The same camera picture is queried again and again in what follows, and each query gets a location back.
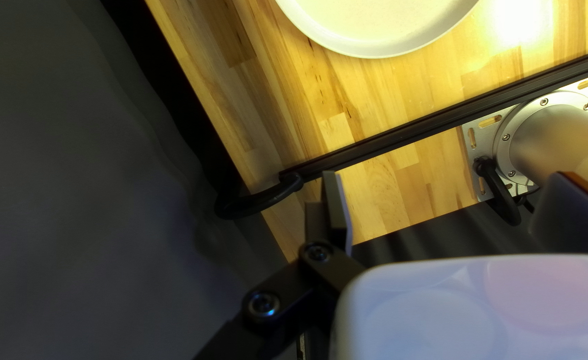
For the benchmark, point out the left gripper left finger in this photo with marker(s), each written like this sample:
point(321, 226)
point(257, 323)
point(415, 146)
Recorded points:
point(324, 260)

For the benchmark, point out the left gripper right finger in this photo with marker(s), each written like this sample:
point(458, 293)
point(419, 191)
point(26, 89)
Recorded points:
point(569, 215)

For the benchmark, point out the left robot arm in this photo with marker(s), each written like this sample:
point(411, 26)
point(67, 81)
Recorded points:
point(554, 140)

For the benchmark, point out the grey round plate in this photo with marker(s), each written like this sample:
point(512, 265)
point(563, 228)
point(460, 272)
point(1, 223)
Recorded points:
point(374, 25)

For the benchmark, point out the black frame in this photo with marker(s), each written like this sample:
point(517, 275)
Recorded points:
point(424, 124)

